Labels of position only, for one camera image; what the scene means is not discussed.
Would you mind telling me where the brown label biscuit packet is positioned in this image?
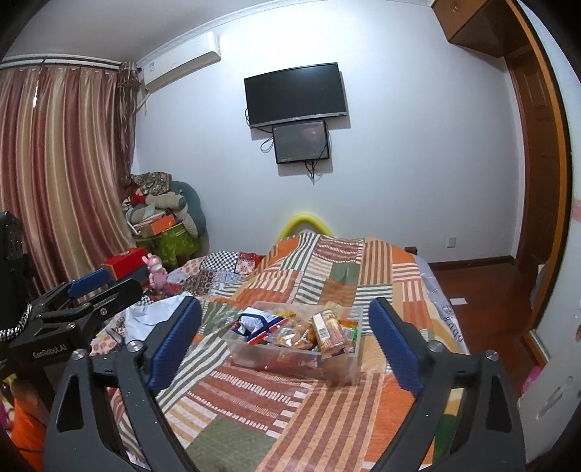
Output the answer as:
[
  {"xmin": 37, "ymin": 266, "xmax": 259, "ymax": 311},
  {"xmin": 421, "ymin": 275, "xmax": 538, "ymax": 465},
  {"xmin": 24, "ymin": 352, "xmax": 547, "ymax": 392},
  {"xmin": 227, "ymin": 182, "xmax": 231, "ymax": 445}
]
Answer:
[{"xmin": 312, "ymin": 309, "xmax": 351, "ymax": 355}]

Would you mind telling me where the white plastic bag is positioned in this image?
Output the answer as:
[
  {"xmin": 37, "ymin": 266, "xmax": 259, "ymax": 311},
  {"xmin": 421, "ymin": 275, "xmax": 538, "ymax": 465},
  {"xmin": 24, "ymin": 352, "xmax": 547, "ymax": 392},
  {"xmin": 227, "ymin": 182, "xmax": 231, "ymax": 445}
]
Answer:
[{"xmin": 124, "ymin": 293, "xmax": 197, "ymax": 342}]

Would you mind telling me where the black wall television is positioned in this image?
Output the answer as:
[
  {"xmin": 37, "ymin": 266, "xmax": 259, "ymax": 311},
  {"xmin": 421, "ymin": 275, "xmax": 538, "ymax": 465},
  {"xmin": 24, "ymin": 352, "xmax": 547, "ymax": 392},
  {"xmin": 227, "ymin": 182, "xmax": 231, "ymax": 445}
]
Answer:
[{"xmin": 243, "ymin": 62, "xmax": 350, "ymax": 130}]

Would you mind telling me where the white air conditioner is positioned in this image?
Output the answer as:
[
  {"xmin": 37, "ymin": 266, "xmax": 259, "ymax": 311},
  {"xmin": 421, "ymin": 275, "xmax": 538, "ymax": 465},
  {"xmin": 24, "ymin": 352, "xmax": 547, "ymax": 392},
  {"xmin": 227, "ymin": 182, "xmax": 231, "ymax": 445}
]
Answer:
[{"xmin": 135, "ymin": 31, "xmax": 223, "ymax": 92}]

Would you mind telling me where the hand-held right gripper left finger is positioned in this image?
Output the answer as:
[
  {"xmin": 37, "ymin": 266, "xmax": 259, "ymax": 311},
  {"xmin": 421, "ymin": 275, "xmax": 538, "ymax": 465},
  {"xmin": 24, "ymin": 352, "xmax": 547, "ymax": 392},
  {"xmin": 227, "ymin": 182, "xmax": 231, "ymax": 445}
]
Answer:
[{"xmin": 43, "ymin": 297, "xmax": 203, "ymax": 472}]

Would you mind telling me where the orange cardboard box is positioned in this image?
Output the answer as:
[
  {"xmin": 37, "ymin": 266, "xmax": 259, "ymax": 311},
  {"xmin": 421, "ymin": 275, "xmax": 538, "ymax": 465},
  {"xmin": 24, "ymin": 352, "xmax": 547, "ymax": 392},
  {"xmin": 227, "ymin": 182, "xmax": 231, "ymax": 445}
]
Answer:
[{"xmin": 133, "ymin": 213, "xmax": 178, "ymax": 237}]

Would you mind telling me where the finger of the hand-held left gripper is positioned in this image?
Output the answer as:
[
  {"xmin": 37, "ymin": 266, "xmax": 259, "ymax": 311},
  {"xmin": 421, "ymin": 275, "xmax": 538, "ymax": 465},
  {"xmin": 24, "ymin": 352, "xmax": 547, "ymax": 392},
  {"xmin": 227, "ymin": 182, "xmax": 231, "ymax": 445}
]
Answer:
[
  {"xmin": 28, "ymin": 268, "xmax": 114, "ymax": 313},
  {"xmin": 37, "ymin": 278, "xmax": 145, "ymax": 337}
]

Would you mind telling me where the blue and white snack packet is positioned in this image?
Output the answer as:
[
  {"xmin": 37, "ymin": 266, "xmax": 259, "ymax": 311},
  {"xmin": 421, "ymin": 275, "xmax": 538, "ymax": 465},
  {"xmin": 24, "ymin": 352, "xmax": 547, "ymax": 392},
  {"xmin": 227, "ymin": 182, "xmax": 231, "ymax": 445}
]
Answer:
[{"xmin": 237, "ymin": 309, "xmax": 290, "ymax": 340}]

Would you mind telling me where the small wall monitor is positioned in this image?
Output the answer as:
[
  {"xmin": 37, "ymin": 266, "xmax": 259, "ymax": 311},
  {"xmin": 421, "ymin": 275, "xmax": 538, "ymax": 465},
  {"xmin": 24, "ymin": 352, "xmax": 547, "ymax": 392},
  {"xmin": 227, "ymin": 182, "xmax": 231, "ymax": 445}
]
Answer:
[{"xmin": 272, "ymin": 120, "xmax": 330, "ymax": 164}]

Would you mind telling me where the pink toy rabbit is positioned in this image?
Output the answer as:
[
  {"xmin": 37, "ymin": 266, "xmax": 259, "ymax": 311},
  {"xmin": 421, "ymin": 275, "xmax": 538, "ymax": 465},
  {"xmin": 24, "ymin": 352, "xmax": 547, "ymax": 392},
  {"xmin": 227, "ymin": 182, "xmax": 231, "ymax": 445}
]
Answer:
[{"xmin": 142, "ymin": 254, "xmax": 170, "ymax": 289}]

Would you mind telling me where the floral fabric bundle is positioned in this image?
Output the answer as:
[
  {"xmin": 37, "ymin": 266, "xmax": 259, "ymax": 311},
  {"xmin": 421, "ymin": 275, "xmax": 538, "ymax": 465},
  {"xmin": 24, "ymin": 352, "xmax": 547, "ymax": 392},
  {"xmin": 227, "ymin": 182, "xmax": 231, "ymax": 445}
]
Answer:
[{"xmin": 131, "ymin": 171, "xmax": 172, "ymax": 197}]

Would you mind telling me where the white wardrobe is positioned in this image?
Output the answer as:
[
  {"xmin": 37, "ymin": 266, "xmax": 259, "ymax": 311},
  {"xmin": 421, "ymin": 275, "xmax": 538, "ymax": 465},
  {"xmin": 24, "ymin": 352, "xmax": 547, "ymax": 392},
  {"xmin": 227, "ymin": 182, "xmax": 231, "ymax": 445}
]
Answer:
[{"xmin": 516, "ymin": 252, "xmax": 581, "ymax": 439}]

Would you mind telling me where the wooden overhead cabinet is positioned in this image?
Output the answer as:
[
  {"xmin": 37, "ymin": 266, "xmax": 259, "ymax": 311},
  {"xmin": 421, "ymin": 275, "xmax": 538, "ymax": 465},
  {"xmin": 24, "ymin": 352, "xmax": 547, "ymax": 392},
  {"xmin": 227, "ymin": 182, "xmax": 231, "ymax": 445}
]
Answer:
[{"xmin": 431, "ymin": 0, "xmax": 531, "ymax": 60}]

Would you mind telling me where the clear plastic container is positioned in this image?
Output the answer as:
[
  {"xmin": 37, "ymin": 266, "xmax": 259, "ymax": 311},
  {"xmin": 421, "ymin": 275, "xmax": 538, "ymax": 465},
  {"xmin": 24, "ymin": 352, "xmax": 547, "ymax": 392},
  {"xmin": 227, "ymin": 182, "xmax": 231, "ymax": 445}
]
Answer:
[{"xmin": 222, "ymin": 300, "xmax": 365, "ymax": 386}]

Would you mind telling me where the teal cushion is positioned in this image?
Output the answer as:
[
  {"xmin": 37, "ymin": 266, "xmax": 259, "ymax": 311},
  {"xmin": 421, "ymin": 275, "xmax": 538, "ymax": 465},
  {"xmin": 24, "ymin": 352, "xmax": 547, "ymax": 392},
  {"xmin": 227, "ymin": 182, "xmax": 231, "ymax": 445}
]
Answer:
[{"xmin": 171, "ymin": 180, "xmax": 208, "ymax": 237}]

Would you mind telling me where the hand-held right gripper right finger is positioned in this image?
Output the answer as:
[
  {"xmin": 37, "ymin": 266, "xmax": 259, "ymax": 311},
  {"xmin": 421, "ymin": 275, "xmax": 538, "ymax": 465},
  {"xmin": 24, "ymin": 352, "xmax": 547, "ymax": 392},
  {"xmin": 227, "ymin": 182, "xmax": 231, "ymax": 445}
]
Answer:
[{"xmin": 367, "ymin": 297, "xmax": 527, "ymax": 472}]

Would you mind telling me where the clear fried snack packet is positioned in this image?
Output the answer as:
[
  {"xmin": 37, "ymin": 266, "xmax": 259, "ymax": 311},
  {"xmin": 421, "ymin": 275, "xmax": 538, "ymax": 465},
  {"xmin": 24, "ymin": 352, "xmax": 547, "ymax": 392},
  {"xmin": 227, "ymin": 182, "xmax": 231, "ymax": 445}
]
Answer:
[{"xmin": 276, "ymin": 323, "xmax": 315, "ymax": 351}]

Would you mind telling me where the striped red curtain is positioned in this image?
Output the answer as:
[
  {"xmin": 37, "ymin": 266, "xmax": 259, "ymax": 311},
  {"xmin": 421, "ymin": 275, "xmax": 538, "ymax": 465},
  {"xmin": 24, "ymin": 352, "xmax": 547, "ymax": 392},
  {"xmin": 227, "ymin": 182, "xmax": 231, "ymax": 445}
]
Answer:
[{"xmin": 0, "ymin": 61, "xmax": 150, "ymax": 296}]

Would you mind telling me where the black and white braided cord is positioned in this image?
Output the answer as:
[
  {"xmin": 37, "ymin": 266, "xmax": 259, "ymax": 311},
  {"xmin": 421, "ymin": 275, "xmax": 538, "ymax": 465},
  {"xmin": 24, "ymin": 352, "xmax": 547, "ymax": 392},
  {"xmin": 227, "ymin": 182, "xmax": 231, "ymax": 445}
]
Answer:
[{"xmin": 0, "ymin": 302, "xmax": 33, "ymax": 342}]

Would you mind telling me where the orange striped patchwork blanket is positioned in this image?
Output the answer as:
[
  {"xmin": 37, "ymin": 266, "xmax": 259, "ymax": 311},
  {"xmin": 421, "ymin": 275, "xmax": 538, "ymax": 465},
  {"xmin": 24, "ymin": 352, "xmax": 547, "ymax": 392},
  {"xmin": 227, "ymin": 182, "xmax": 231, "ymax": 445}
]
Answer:
[{"xmin": 109, "ymin": 231, "xmax": 459, "ymax": 472}]

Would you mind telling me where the yellow foam headboard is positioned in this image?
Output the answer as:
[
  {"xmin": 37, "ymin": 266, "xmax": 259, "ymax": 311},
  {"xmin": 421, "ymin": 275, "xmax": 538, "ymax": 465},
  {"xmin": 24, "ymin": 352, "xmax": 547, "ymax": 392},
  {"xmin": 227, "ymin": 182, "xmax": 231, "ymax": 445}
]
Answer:
[{"xmin": 278, "ymin": 212, "xmax": 335, "ymax": 239}]

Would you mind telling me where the red box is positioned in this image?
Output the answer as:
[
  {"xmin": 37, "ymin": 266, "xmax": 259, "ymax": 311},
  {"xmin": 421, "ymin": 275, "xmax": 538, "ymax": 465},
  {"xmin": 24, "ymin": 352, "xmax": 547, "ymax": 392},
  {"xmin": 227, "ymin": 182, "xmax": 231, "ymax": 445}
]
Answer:
[{"xmin": 101, "ymin": 247, "xmax": 151, "ymax": 282}]

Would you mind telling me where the wooden door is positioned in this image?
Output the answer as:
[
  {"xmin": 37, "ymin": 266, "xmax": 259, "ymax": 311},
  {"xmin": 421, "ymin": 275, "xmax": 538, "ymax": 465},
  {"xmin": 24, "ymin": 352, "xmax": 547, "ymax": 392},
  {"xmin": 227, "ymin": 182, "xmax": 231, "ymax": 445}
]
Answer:
[{"xmin": 501, "ymin": 0, "xmax": 573, "ymax": 366}]

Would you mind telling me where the checkered patchwork quilt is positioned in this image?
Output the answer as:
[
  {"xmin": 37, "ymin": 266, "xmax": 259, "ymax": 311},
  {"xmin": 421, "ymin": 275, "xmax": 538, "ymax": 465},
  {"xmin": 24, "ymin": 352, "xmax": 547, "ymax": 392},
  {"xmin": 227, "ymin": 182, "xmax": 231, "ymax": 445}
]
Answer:
[{"xmin": 88, "ymin": 251, "xmax": 265, "ymax": 359}]

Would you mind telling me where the white mattress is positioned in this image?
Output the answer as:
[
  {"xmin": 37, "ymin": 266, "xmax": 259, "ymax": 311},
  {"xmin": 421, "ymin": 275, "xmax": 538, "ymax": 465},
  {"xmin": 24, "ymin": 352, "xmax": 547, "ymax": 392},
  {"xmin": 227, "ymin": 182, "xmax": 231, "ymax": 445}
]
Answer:
[{"xmin": 415, "ymin": 255, "xmax": 471, "ymax": 355}]

